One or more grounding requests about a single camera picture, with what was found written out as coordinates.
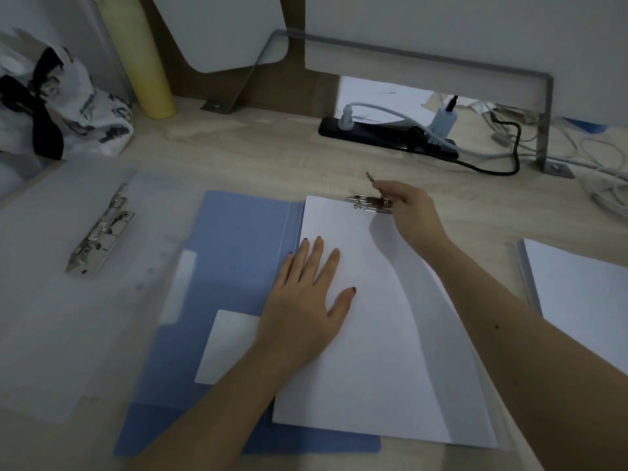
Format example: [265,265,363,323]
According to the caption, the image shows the loose white papers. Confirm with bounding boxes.
[338,75,497,121]

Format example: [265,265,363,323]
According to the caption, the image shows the white black printed bag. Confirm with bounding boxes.
[0,27,135,160]

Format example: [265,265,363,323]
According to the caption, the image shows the stack of white paper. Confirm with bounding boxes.
[515,237,628,377]

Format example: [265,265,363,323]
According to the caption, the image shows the person's left forearm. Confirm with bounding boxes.
[122,338,295,471]

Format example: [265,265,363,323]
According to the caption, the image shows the yellow bottle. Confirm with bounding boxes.
[90,0,177,119]

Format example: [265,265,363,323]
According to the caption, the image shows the transparent folder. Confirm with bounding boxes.
[0,156,514,449]

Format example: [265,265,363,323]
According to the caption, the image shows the white charger adapter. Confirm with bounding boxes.
[429,95,460,138]

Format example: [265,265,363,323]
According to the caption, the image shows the brown cardboard board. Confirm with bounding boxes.
[137,0,342,118]

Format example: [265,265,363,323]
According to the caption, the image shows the large white board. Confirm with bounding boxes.
[303,0,628,126]

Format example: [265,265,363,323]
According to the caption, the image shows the person's right hand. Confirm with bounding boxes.
[376,180,455,260]

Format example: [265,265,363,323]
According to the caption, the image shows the white paper sheets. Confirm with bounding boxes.
[271,194,499,449]

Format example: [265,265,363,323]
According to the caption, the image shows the metal clip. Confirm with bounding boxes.
[345,171,394,215]
[65,183,136,278]

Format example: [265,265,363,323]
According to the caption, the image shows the white rounded board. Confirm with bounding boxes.
[148,0,288,74]

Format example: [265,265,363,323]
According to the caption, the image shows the tangle of white cables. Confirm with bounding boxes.
[483,105,628,219]

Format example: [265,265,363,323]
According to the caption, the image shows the person's left hand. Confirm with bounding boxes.
[254,235,358,371]

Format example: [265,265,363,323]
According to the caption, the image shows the blue folder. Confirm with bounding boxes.
[113,190,383,458]

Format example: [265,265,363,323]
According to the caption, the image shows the person's right forearm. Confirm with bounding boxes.
[421,235,628,471]

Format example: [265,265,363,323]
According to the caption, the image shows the small blue object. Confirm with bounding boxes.
[564,117,609,133]

